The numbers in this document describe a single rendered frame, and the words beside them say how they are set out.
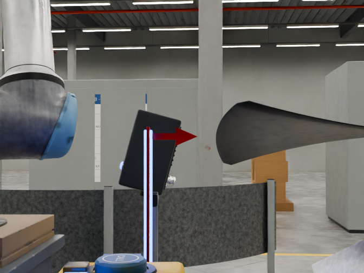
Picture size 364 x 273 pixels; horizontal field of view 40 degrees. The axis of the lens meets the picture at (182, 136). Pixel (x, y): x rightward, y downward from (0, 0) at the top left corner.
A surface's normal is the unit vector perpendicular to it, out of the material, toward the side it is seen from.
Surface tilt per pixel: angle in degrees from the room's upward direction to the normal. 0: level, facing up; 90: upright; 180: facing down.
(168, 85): 90
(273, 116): 165
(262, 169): 90
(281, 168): 90
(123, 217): 90
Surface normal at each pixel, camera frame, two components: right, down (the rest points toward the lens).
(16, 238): 1.00, 0.00
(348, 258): -0.65, -0.58
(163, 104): -0.08, -0.01
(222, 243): 0.53, -0.01
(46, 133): 0.43, 0.27
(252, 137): 0.03, 0.95
